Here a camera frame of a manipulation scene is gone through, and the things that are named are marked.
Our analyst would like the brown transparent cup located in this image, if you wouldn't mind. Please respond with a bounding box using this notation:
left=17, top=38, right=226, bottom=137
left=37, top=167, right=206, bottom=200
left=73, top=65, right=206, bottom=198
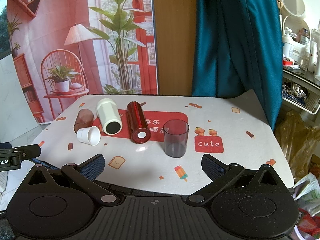
left=73, top=108, right=95, bottom=133

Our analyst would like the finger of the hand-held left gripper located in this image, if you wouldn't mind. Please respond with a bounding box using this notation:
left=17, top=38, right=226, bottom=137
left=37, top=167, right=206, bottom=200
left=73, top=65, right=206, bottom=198
left=11, top=143, right=42, bottom=161

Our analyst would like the white printed tablecloth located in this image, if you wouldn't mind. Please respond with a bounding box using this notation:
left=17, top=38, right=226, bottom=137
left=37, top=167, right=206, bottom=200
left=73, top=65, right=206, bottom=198
left=32, top=89, right=294, bottom=196

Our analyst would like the round white mirror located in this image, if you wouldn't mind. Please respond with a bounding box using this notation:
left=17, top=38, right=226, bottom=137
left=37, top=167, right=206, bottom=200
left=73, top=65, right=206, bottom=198
left=279, top=0, right=307, bottom=21

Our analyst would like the black shelf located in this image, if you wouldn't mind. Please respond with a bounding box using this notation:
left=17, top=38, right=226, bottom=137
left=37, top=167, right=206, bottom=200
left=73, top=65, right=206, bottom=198
left=282, top=66, right=320, bottom=91

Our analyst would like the white printed plastic bag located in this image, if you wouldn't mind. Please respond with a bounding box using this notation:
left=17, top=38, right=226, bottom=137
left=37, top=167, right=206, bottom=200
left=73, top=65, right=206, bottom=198
left=293, top=172, right=320, bottom=217

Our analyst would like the wooden panel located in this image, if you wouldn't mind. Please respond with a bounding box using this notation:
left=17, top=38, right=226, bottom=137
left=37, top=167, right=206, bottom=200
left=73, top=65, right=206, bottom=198
left=149, top=0, right=198, bottom=97

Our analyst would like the grey transparent cup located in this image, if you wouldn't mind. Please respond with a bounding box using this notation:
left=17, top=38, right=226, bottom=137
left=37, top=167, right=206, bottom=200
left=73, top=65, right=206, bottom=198
left=163, top=120, right=190, bottom=159

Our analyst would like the small white cup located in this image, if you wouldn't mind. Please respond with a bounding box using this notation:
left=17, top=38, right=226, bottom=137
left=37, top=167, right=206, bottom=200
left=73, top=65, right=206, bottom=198
left=77, top=126, right=101, bottom=147

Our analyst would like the red printed wall tapestry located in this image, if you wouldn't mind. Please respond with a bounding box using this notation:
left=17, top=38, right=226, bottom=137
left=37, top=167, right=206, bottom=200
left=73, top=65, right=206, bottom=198
left=7, top=0, right=159, bottom=125

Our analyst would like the large white tumbler cup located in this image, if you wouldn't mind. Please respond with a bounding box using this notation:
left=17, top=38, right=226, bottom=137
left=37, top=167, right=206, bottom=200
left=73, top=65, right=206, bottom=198
left=96, top=98, right=122, bottom=136

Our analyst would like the yellow plastic bag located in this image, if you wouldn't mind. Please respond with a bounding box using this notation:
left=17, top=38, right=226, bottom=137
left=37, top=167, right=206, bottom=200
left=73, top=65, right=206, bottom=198
left=273, top=109, right=320, bottom=178

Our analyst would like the white pump bottle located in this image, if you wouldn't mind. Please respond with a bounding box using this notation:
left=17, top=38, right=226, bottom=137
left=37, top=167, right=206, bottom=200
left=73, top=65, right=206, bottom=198
left=282, top=27, right=294, bottom=61

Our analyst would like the white wire basket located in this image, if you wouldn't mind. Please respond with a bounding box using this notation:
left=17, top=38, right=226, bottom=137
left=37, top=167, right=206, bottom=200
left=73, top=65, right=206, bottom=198
left=282, top=79, right=320, bottom=116

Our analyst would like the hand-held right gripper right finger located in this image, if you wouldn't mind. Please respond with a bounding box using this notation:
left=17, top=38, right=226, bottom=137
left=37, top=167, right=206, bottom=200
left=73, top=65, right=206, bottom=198
left=188, top=153, right=286, bottom=204

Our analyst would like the teal curtain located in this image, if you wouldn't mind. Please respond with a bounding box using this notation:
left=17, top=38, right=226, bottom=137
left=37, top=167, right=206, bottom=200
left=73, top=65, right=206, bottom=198
left=192, top=0, right=284, bottom=132

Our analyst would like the red metallic tumbler cup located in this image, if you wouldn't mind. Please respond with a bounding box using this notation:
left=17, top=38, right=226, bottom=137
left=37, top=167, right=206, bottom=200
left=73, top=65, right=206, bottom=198
left=126, top=101, right=152, bottom=145

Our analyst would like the bowl of strawberries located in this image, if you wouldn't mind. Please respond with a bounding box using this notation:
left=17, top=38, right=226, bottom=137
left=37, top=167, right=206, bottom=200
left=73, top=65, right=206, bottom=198
left=295, top=207, right=320, bottom=239

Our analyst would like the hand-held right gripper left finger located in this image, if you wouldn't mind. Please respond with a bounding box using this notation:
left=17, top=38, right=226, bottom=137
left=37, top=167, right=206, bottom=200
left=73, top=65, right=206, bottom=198
left=26, top=154, right=121, bottom=204

